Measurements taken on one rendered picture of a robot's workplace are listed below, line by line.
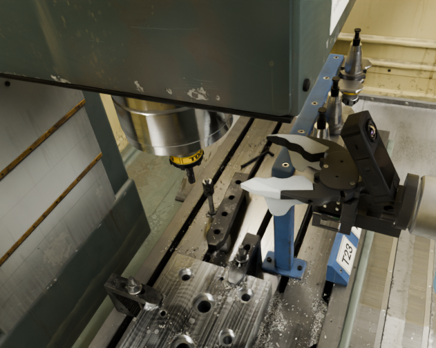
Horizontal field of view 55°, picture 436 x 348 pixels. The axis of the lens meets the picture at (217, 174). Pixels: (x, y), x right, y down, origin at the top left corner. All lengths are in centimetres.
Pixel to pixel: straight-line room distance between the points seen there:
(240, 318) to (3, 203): 54
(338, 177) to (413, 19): 105
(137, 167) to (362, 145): 147
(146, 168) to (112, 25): 149
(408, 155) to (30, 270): 122
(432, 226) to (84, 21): 43
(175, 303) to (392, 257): 64
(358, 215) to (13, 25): 46
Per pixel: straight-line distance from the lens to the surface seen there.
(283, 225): 91
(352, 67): 108
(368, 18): 155
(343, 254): 103
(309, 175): 81
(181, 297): 93
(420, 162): 158
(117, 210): 134
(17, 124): 96
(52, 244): 114
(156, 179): 180
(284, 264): 102
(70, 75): 48
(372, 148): 52
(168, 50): 38
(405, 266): 130
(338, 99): 88
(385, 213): 58
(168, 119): 51
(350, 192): 53
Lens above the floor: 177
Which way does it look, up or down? 42 degrees down
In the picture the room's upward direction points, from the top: 9 degrees counter-clockwise
